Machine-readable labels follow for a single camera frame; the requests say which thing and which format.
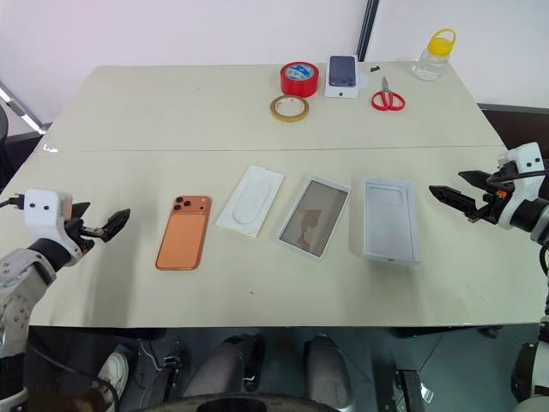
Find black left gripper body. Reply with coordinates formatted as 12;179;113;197
63;216;109;255

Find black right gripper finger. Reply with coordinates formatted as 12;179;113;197
457;169;491;189
428;185;478;218

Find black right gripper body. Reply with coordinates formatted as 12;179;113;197
465;169;522;225

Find white phone box lid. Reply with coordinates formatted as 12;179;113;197
363;177;423;268

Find white phone tray insert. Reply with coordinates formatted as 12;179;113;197
216;165;287;239

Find white phone box base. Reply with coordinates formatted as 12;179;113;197
276;173;352;261

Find white smartphone box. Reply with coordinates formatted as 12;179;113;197
323;54;370;100

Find dark cabinet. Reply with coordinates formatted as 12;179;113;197
477;102;549;161

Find orange smartphone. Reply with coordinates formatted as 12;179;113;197
154;195;214;271

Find silver metal bar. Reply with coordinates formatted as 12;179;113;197
0;79;53;135

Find clear jar with yellow lid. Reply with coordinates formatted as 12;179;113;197
412;27;458;82

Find white sneaker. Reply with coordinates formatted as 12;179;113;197
97;351;130;403

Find grey rounded leg shape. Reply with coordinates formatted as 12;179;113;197
303;333;355;409
183;333;263;401

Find red tape roll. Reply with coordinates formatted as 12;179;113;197
280;61;321;98

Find yellow clear tape roll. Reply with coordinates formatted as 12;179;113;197
269;94;311;124

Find black metal table leg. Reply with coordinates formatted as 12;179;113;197
376;364;435;412

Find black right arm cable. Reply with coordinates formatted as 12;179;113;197
488;165;548;194

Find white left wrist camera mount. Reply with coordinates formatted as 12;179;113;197
23;188;94;268

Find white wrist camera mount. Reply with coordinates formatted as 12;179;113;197
497;142;546;232
23;188;94;268

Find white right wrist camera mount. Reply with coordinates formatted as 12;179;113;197
497;142;546;232

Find red handled scissors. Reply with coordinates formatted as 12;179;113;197
371;76;407;113

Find black vertical wall strip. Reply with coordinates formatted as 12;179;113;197
356;0;381;63

